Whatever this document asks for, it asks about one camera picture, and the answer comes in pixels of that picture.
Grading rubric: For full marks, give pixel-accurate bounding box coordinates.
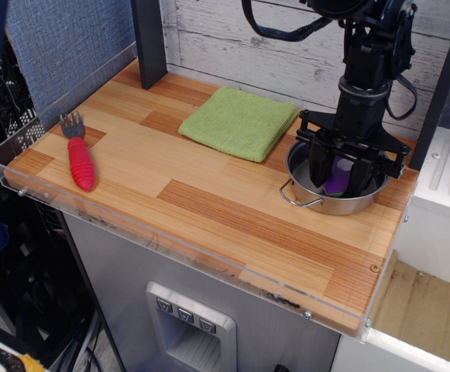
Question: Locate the silver toy fridge cabinet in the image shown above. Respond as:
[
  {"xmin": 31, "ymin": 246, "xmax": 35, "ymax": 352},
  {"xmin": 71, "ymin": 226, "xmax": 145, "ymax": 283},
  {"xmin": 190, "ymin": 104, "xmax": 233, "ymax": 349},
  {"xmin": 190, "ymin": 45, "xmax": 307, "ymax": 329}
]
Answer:
[{"xmin": 65, "ymin": 215, "xmax": 340, "ymax": 371}]

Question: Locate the stainless steel pan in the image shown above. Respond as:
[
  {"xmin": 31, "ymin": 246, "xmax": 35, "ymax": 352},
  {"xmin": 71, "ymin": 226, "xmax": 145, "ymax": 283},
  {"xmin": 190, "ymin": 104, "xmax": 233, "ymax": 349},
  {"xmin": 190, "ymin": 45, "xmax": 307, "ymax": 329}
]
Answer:
[{"xmin": 280, "ymin": 141, "xmax": 390, "ymax": 215}]

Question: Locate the dark grey right post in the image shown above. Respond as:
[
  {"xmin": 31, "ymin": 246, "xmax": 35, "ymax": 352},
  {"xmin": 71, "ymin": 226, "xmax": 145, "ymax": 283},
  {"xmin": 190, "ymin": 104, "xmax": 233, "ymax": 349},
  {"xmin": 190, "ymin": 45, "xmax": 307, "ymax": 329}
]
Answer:
[{"xmin": 409, "ymin": 47, "xmax": 450, "ymax": 171}]

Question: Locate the dark grey left post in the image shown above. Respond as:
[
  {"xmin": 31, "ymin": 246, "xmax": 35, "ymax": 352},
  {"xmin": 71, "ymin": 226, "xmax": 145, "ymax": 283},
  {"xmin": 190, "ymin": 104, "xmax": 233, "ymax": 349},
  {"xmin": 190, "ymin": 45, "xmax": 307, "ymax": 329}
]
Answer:
[{"xmin": 131, "ymin": 0, "xmax": 167, "ymax": 90}]

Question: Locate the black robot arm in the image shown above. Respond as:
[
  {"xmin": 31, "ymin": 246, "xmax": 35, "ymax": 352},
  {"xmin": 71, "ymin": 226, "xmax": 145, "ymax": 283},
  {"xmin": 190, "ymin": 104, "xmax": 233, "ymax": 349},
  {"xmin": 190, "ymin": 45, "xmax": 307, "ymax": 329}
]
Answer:
[{"xmin": 297, "ymin": 1, "xmax": 417, "ymax": 198}]

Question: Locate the dark grey post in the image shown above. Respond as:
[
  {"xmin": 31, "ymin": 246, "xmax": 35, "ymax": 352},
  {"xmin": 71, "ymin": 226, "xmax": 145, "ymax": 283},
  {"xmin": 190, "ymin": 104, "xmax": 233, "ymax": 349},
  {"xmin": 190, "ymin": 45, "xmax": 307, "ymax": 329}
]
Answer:
[
  {"xmin": 409, "ymin": 47, "xmax": 450, "ymax": 171},
  {"xmin": 131, "ymin": 0, "xmax": 167, "ymax": 90}
]

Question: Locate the black plastic crate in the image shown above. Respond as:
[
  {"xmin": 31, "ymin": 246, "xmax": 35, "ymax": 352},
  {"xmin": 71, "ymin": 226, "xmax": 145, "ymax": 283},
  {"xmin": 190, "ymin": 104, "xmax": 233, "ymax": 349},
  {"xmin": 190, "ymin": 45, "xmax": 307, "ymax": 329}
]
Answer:
[{"xmin": 0, "ymin": 37, "xmax": 36, "ymax": 137}]

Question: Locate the purple toy eggplant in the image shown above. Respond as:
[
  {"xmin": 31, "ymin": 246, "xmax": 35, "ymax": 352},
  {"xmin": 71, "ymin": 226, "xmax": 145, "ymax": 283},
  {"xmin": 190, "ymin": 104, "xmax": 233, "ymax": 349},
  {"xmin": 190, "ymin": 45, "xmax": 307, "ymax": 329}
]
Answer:
[{"xmin": 324, "ymin": 156, "xmax": 353, "ymax": 198}]

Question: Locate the clear acrylic table guard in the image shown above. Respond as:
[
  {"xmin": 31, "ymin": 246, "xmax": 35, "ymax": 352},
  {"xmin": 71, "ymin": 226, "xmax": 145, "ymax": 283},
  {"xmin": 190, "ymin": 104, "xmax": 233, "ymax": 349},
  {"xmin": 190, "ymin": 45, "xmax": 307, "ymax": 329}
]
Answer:
[{"xmin": 0, "ymin": 46, "xmax": 417, "ymax": 343}]

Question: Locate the green folded cloth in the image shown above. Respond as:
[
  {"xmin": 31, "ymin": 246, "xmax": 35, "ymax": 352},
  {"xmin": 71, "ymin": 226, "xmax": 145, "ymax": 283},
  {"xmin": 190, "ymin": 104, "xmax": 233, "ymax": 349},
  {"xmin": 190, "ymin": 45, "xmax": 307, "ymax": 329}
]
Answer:
[{"xmin": 179, "ymin": 87, "xmax": 298, "ymax": 163}]

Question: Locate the blue fabric panel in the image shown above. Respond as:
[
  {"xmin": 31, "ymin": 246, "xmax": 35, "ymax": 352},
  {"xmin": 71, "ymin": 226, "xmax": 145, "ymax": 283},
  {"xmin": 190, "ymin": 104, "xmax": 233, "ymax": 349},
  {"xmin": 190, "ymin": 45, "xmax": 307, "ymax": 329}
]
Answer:
[{"xmin": 5, "ymin": 0, "xmax": 136, "ymax": 126}]

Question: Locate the grey water dispenser panel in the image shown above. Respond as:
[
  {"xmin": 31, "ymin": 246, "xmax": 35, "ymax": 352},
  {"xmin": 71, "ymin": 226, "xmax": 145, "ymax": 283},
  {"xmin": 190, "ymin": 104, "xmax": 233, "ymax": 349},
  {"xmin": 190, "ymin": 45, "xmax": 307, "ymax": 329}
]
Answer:
[{"xmin": 146, "ymin": 281, "xmax": 238, "ymax": 371}]

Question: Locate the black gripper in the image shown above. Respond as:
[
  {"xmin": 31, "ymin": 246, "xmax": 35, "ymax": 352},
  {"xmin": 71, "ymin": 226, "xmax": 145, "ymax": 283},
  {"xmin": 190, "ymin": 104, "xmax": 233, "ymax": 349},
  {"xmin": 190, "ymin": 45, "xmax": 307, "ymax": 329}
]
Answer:
[{"xmin": 297, "ymin": 77, "xmax": 410, "ymax": 197}]

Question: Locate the fork with red handle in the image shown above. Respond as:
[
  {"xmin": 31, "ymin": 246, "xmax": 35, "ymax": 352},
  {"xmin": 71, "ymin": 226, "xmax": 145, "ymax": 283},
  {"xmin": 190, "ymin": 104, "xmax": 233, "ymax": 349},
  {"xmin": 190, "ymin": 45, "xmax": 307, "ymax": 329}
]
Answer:
[{"xmin": 60, "ymin": 112, "xmax": 95, "ymax": 191}]

